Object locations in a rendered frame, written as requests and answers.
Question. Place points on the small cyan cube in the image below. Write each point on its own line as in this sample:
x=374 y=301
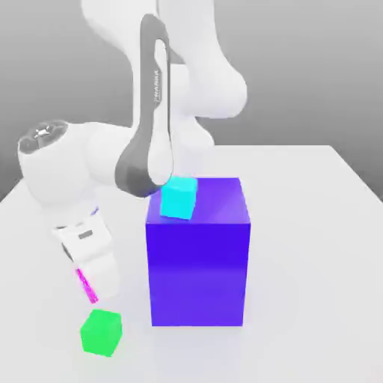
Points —
x=178 y=199

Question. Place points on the small green cube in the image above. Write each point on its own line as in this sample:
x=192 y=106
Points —
x=101 y=333

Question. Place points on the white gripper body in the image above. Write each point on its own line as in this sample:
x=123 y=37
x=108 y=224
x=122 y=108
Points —
x=101 y=275

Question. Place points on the large blue box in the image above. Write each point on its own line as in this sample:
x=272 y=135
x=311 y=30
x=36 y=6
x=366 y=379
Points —
x=197 y=269

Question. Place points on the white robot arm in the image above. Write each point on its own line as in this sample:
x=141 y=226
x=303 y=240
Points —
x=74 y=158

